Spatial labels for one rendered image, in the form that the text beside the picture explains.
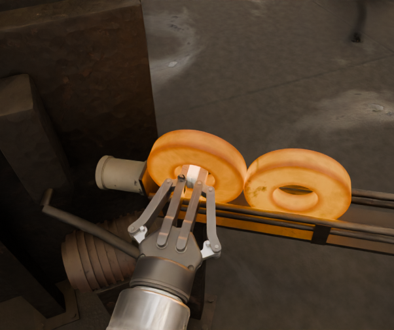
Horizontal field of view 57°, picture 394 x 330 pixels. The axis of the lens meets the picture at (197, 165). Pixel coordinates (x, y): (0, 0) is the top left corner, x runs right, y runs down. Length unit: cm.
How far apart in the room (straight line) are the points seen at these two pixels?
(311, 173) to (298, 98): 136
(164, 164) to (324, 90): 146
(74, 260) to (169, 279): 34
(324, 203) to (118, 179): 33
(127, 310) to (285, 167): 27
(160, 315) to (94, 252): 34
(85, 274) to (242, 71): 146
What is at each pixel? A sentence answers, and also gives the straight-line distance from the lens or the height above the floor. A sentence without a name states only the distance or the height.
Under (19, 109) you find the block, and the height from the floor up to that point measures 80.
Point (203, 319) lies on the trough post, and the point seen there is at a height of 1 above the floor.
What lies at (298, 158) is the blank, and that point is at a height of 80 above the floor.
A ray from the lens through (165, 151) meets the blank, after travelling 52.
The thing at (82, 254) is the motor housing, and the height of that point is 53.
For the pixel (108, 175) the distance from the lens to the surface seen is 62.
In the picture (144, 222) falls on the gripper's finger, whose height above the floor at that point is 74.
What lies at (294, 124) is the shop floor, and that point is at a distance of 171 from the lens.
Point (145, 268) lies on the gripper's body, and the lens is 45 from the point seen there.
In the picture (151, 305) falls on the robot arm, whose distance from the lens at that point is 42.
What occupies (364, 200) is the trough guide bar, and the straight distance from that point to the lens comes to 63.
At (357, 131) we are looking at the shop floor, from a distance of 178.
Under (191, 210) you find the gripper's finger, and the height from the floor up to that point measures 75.
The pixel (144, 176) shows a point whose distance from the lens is 57.
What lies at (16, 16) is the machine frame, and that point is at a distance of 68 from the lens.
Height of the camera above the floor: 117
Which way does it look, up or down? 51 degrees down
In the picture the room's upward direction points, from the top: straight up
